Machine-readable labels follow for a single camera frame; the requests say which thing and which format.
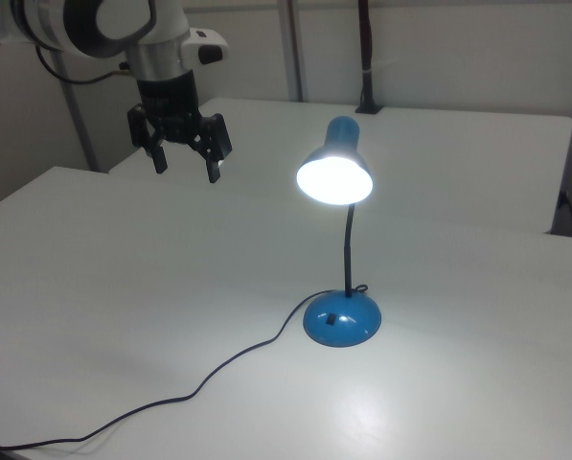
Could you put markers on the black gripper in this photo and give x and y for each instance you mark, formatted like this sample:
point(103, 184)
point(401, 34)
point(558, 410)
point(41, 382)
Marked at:
point(168, 105)

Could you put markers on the blue gooseneck desk lamp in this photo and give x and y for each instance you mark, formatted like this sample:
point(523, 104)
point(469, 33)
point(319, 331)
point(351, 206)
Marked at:
point(343, 321)

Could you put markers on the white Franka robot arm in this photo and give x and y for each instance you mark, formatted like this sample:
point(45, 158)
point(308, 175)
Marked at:
point(118, 19)

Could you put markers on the black pole with table clamp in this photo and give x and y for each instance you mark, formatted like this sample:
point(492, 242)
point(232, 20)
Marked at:
point(366, 48)

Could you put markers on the grey metal frame post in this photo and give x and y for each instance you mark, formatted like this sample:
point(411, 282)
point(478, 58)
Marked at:
point(292, 48)
point(77, 120)

